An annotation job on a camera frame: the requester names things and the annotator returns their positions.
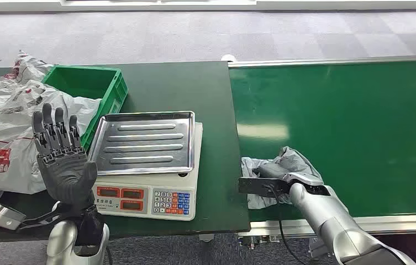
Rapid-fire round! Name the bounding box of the white electronic weighing scale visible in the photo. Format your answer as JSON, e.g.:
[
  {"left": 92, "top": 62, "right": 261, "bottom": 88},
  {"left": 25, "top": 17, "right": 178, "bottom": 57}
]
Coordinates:
[{"left": 91, "top": 121, "right": 204, "bottom": 221}]

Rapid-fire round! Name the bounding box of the green plastic basket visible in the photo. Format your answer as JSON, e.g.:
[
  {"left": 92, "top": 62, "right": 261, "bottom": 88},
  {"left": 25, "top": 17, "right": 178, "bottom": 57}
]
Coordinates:
[{"left": 41, "top": 65, "right": 129, "bottom": 151}]

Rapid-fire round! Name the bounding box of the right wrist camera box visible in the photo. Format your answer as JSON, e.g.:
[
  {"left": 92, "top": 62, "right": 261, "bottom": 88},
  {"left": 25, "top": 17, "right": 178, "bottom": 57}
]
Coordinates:
[{"left": 238, "top": 177, "right": 291, "bottom": 199}]

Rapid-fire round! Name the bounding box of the green conveyor belt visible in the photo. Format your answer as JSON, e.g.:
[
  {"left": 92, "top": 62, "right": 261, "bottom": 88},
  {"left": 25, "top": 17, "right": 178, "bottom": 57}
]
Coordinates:
[{"left": 228, "top": 55, "right": 416, "bottom": 250}]

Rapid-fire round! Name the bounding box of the grey plastic mailer package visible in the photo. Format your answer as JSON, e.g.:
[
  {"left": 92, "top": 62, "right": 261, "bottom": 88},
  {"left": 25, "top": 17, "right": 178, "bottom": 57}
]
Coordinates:
[{"left": 240, "top": 146, "right": 335, "bottom": 210}]

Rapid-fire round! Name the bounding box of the dark green table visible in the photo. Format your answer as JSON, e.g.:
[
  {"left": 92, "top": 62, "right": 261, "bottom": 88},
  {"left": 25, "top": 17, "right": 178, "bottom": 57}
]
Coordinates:
[{"left": 0, "top": 61, "right": 251, "bottom": 244}]

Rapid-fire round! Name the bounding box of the small crumpled white bag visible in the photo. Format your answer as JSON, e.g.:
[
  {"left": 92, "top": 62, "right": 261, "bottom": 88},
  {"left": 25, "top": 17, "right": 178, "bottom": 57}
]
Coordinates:
[{"left": 4, "top": 50, "right": 54, "bottom": 84}]

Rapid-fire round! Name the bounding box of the large white red-printed bag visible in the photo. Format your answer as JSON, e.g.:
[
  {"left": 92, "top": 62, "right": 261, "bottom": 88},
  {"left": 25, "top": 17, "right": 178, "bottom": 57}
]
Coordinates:
[{"left": 0, "top": 78, "right": 102, "bottom": 194}]

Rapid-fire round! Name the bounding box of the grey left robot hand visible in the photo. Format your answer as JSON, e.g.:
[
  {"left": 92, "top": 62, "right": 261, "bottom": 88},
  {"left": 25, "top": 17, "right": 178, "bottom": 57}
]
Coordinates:
[{"left": 31, "top": 103, "right": 98, "bottom": 210}]

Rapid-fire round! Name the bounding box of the steel scale tray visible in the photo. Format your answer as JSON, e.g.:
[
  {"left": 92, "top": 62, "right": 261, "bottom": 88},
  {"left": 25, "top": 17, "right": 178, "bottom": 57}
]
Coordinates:
[{"left": 88, "top": 111, "right": 196, "bottom": 176}]

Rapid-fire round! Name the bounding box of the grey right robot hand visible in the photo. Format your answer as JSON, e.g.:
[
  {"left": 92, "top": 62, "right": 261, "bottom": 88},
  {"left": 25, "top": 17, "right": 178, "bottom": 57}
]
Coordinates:
[{"left": 256, "top": 163, "right": 293, "bottom": 181}]

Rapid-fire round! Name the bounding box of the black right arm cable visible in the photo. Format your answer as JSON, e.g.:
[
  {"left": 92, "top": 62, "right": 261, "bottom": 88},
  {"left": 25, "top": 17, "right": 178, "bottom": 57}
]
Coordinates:
[{"left": 264, "top": 184, "right": 306, "bottom": 265}]

